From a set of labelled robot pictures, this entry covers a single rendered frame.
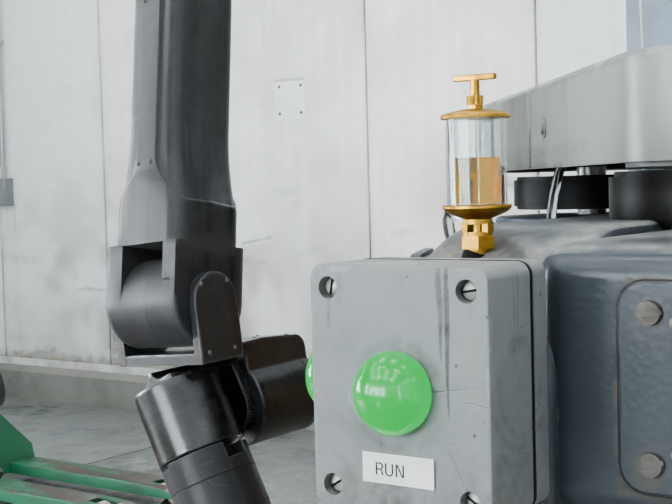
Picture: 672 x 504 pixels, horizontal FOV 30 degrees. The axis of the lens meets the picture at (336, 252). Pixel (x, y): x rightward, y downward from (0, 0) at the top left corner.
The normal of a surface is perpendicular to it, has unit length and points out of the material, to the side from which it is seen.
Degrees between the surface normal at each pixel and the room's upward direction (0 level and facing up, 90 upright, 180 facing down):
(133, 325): 111
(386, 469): 90
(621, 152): 90
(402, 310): 90
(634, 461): 90
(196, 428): 72
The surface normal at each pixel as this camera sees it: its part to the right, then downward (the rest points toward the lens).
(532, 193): -0.84, 0.05
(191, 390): 0.27, -0.33
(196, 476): -0.18, -0.15
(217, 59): 0.78, -0.07
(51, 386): -0.58, 0.06
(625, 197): -0.94, 0.04
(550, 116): -1.00, 0.03
